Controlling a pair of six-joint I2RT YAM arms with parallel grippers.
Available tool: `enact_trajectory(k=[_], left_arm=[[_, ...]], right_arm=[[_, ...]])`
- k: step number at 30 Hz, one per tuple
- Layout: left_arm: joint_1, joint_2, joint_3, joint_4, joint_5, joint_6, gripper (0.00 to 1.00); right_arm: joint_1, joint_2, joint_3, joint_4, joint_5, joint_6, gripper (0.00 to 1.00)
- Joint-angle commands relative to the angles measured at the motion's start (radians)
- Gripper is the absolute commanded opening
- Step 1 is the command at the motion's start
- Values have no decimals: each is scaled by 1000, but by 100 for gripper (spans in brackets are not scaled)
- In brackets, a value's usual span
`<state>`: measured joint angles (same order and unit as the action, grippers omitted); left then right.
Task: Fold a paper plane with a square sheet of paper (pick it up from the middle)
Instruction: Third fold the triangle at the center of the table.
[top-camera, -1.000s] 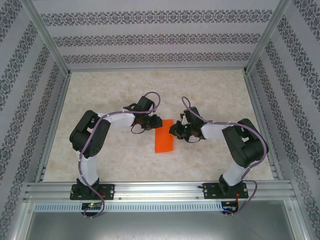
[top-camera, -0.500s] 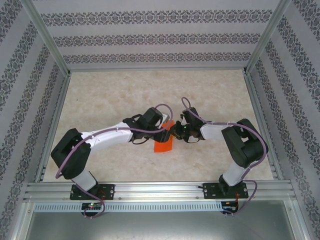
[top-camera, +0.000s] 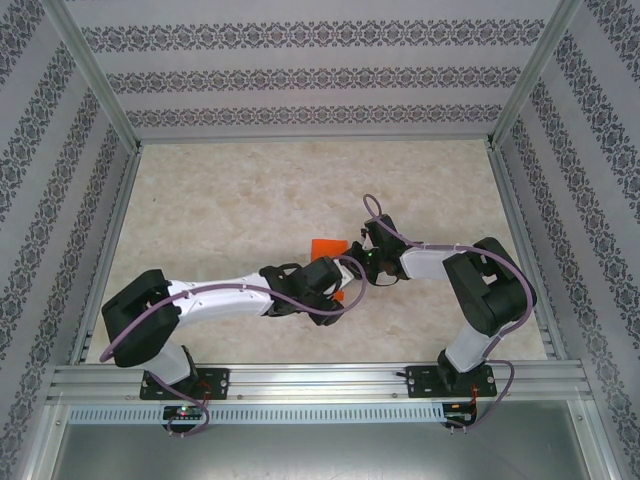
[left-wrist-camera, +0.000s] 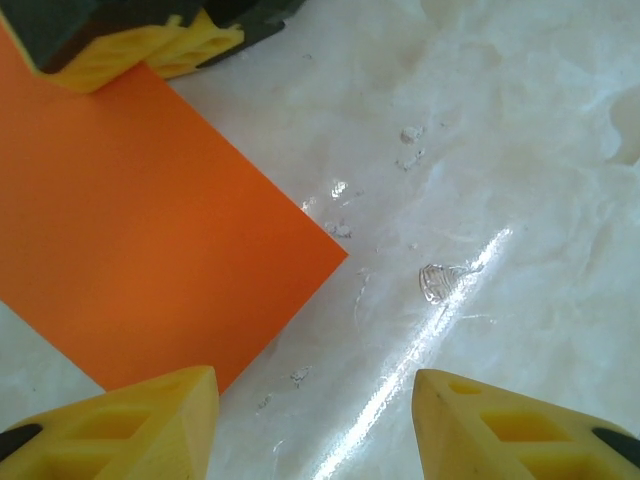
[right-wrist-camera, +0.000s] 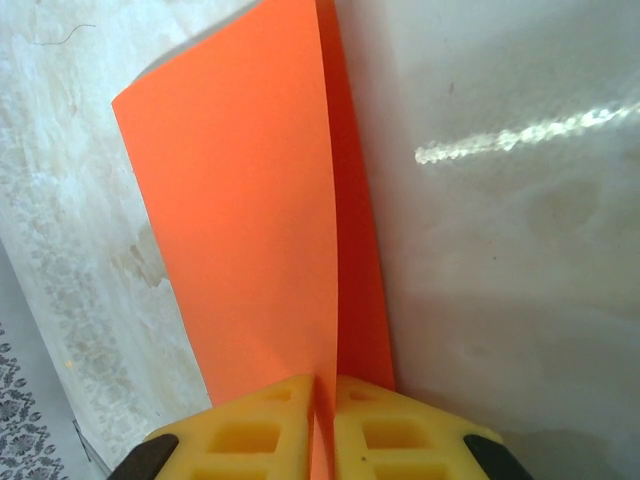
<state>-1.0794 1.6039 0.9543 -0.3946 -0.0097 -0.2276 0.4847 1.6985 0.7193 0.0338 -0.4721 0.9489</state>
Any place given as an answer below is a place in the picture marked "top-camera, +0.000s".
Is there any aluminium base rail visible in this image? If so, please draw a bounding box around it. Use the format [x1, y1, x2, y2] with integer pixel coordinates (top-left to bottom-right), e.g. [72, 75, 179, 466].
[47, 363, 596, 401]

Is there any circuit board with green light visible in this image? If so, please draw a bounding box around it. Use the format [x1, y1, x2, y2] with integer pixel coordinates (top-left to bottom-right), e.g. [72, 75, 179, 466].
[163, 405, 204, 421]

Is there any aluminium frame post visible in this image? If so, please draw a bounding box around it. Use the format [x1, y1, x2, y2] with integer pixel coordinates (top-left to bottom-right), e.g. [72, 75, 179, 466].
[39, 0, 144, 151]
[487, 0, 589, 151]

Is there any left aluminium side rail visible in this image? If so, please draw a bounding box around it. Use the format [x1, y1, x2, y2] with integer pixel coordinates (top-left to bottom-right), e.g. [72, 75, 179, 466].
[67, 144, 146, 366]

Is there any left aluminium frame post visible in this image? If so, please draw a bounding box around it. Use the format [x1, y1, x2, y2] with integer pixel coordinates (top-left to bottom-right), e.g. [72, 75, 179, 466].
[39, 0, 144, 151]

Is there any right aluminium frame post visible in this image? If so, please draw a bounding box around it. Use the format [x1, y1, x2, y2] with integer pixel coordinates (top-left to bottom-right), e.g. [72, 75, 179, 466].
[487, 0, 589, 151]

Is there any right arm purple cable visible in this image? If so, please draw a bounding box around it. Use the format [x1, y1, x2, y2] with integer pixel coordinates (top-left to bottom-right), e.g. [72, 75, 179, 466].
[362, 193, 535, 436]

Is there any aluminium rail along wall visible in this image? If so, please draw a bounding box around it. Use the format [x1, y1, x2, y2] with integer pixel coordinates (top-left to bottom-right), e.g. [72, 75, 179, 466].
[134, 132, 496, 146]

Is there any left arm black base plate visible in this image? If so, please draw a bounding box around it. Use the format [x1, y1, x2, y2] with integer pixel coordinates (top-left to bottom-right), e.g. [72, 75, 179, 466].
[139, 367, 231, 401]

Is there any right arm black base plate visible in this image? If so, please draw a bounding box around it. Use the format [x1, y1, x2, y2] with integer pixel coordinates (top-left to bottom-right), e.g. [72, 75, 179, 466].
[405, 364, 499, 400]

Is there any orange paper sheet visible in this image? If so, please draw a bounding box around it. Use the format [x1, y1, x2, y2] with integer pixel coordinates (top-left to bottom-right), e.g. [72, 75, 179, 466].
[310, 238, 350, 302]

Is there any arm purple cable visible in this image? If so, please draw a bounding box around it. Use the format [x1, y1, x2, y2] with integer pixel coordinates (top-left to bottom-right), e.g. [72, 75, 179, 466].
[362, 193, 535, 436]
[99, 253, 371, 440]

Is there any grey metal sheet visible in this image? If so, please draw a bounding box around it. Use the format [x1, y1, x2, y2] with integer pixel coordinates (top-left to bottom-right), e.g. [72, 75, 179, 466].
[29, 399, 616, 480]

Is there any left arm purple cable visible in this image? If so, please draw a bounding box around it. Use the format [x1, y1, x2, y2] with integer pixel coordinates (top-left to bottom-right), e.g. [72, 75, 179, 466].
[99, 253, 371, 440]

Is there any slotted grey cable duct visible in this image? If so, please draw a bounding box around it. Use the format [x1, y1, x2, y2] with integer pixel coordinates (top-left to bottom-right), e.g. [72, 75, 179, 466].
[67, 403, 446, 425]

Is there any right aluminium side rail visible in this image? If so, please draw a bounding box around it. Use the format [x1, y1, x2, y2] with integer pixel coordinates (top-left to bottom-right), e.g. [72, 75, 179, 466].
[487, 144, 569, 361]

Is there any aluminium side rail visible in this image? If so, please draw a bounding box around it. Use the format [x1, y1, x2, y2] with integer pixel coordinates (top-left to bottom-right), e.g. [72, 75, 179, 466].
[67, 144, 146, 366]
[487, 144, 569, 361]

